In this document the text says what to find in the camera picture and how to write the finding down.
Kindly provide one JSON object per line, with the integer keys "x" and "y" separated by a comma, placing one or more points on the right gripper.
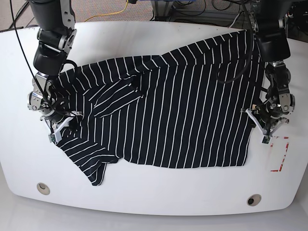
{"x": 55, "y": 122}

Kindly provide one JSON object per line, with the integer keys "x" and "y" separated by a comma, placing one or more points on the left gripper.
{"x": 266, "y": 123}

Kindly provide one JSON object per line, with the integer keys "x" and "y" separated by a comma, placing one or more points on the navy white striped t-shirt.
{"x": 181, "y": 109}

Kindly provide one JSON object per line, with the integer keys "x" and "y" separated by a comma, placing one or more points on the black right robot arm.
{"x": 56, "y": 21}

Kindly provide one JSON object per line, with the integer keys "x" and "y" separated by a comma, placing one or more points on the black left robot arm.
{"x": 267, "y": 21}

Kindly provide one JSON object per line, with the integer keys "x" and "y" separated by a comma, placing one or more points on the red tape rectangle marking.
{"x": 277, "y": 153}

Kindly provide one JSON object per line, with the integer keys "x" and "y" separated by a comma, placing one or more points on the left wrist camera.
{"x": 266, "y": 139}

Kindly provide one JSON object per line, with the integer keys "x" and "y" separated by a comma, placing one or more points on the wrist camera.
{"x": 55, "y": 137}
{"x": 266, "y": 139}

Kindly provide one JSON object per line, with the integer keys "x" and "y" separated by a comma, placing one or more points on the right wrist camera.
{"x": 55, "y": 137}

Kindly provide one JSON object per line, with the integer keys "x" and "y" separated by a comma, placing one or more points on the left table cable grommet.
{"x": 43, "y": 189}

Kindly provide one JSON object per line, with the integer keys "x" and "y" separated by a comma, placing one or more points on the table cable grommet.
{"x": 43, "y": 189}
{"x": 254, "y": 200}

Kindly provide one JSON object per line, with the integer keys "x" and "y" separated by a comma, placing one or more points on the right table cable grommet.
{"x": 254, "y": 200}

